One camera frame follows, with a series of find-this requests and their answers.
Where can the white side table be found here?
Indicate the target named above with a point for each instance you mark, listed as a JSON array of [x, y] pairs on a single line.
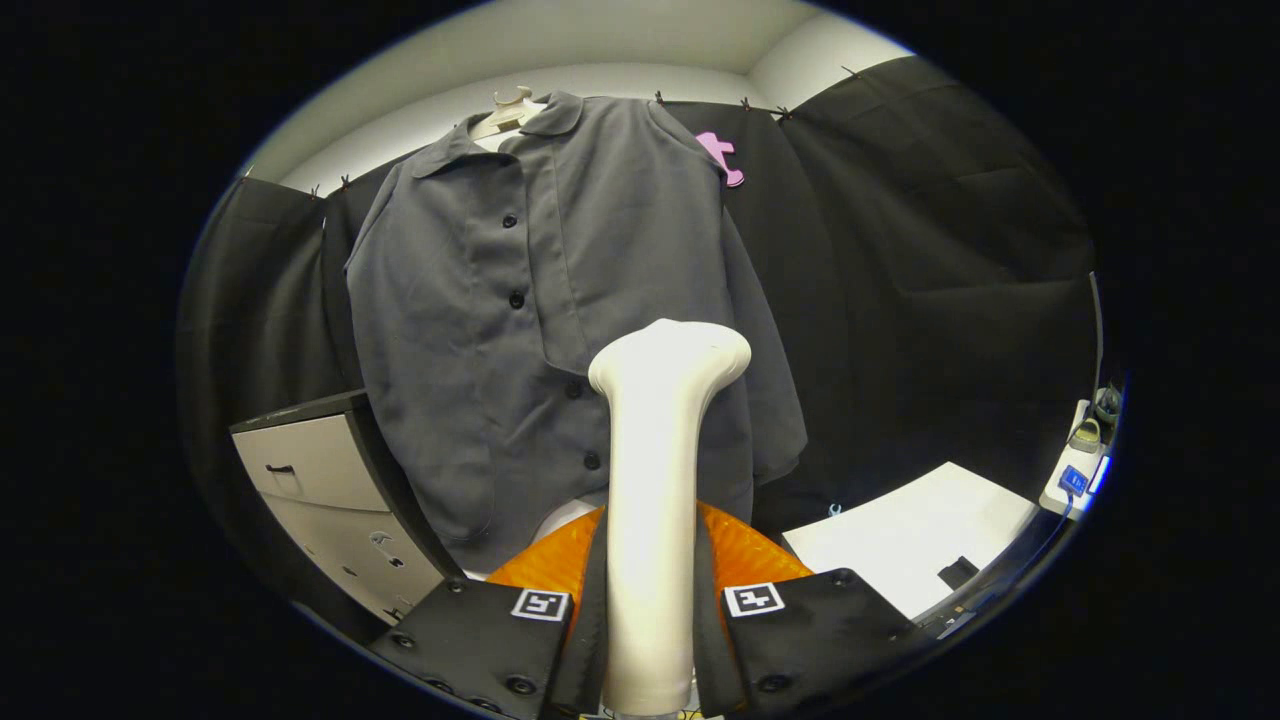
[[890, 540]]

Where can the grey button shirt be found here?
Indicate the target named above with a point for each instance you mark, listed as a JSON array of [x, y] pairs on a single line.
[[450, 350]]

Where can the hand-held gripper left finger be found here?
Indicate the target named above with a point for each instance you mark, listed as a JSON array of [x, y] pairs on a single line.
[[590, 640]]

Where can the blue plug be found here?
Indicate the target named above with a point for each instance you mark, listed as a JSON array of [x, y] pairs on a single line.
[[1073, 481]]

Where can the white clothes hanger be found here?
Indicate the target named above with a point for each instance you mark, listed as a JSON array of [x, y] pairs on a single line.
[[505, 112]]

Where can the white garment steamer head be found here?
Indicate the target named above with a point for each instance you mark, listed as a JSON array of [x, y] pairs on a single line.
[[655, 480]]

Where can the small black object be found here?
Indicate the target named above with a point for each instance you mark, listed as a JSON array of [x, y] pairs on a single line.
[[958, 572]]

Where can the grey drawer cabinet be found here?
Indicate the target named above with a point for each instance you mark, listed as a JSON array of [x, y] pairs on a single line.
[[310, 490]]

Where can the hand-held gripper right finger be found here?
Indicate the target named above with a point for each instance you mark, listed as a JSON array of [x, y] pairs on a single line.
[[708, 640]]

